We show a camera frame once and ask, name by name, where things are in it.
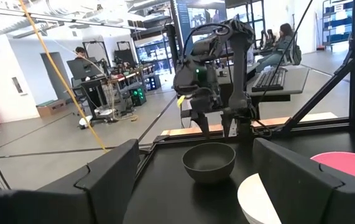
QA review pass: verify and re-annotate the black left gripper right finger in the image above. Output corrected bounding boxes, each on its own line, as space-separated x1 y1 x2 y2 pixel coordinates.
252 137 355 224

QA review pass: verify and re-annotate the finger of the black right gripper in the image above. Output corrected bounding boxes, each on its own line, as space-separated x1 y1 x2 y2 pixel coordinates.
221 108 236 138
192 110 211 139

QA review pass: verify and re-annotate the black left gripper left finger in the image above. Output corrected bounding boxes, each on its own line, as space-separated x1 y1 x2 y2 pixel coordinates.
0 138 141 224

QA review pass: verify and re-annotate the black ribbed bowl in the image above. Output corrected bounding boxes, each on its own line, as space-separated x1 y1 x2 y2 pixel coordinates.
182 142 237 184

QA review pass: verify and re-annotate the pink ribbed bowl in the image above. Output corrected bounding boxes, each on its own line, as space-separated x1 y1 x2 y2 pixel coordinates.
310 151 355 185

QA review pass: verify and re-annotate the wooden table board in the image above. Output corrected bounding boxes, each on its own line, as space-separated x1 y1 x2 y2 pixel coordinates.
160 111 339 138

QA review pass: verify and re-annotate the white ribbed bowl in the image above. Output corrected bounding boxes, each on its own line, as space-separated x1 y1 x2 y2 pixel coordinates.
237 173 282 224

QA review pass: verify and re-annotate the green-lit computer tower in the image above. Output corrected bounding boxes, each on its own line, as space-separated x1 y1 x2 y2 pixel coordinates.
129 86 147 107

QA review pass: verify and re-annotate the black keyboard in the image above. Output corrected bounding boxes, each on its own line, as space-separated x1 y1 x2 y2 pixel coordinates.
251 68 287 93

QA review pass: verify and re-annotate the large display screen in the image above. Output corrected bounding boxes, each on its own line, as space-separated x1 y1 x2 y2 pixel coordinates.
174 0 228 47

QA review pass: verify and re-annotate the cluttered workbench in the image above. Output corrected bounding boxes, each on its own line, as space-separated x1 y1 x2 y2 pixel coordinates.
107 63 162 94

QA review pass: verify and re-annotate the grey desk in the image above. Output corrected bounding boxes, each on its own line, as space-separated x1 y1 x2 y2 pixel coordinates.
216 62 310 105

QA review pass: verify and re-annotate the black monitor cart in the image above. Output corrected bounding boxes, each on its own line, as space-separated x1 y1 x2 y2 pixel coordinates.
79 77 118 125

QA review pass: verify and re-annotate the person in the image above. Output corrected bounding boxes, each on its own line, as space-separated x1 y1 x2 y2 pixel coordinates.
73 45 88 62
254 22 303 73

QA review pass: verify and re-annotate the cardboard box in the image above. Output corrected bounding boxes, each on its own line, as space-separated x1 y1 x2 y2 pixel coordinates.
35 98 67 118

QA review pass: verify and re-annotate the black monitor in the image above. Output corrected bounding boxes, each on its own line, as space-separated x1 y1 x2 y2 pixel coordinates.
66 57 104 81

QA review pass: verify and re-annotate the blue storage shelf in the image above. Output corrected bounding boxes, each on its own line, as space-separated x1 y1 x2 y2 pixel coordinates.
321 0 354 46

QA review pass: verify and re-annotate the yellow hanging cable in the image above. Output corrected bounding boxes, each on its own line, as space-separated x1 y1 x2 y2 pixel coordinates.
17 0 109 154

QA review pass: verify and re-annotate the wall-mounted panel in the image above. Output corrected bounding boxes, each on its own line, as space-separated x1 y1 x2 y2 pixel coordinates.
11 76 24 95

